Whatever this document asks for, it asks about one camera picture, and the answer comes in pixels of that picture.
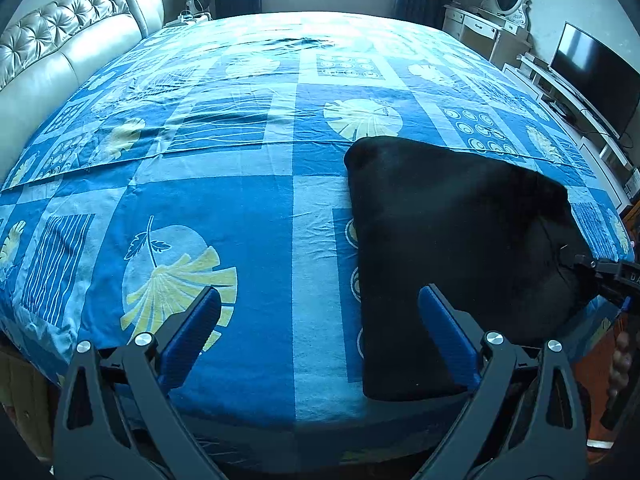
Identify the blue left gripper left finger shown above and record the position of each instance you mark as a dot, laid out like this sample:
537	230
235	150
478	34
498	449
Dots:
182	337

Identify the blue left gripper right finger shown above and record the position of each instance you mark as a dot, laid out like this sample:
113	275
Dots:
461	358

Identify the black studded pants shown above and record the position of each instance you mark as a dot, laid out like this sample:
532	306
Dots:
497	240

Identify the black flat television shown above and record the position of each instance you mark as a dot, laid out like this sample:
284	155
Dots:
599	75

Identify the cream tufted leather headboard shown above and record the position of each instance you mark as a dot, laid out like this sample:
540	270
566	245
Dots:
50	52

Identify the wooden bedside cabinet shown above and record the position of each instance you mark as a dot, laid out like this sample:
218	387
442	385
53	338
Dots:
25	399

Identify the blue patterned bed sheet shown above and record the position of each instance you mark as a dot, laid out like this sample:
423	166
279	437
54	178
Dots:
213	155

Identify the white tv cabinet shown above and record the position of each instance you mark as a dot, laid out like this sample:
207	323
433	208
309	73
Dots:
579	120

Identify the white vanity table with mirror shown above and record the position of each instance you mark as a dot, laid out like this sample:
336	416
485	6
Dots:
497	30

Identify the person right hand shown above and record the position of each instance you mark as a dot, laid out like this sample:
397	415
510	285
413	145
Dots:
618	376

